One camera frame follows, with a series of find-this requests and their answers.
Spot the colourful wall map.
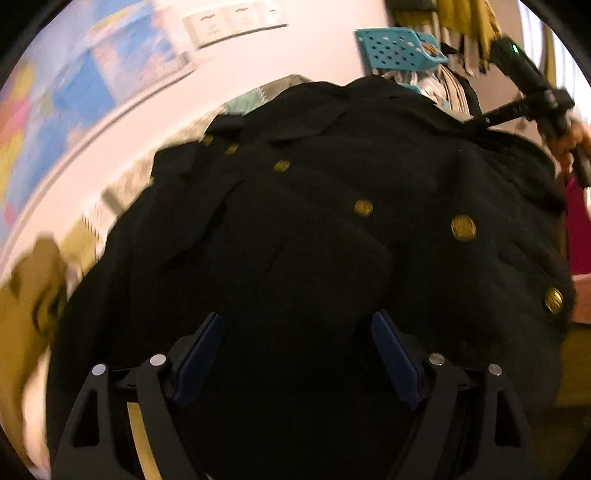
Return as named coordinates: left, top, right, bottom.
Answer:
left=0, top=0, right=195, bottom=241

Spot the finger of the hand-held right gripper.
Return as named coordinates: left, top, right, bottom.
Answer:
left=466, top=99, right=550, bottom=127

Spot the black jacket with gold buttons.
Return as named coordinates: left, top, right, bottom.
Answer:
left=46, top=76, right=578, bottom=480

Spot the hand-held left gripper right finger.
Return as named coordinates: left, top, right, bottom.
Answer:
left=370, top=309, right=541, bottom=480

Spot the white power socket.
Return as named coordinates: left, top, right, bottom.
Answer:
left=182, top=11, right=229, bottom=49
left=224, top=4, right=269, bottom=37

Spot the yellow fringed scarf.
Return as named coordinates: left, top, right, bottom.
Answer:
left=392, top=0, right=504, bottom=77

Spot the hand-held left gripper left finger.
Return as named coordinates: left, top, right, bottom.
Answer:
left=48, top=311, right=227, bottom=480

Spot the white data socket plate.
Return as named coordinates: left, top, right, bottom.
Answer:
left=263, top=2, right=289, bottom=28

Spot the pale clothes bundle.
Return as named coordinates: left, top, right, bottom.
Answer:
left=392, top=41, right=483, bottom=123

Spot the blue perforated plastic basket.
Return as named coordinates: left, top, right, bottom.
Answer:
left=355, top=28, right=448, bottom=77

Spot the mustard yellow garment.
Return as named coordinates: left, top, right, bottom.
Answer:
left=0, top=237, right=81, bottom=352

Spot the person's right hand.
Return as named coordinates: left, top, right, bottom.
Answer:
left=549, top=117, right=591, bottom=174

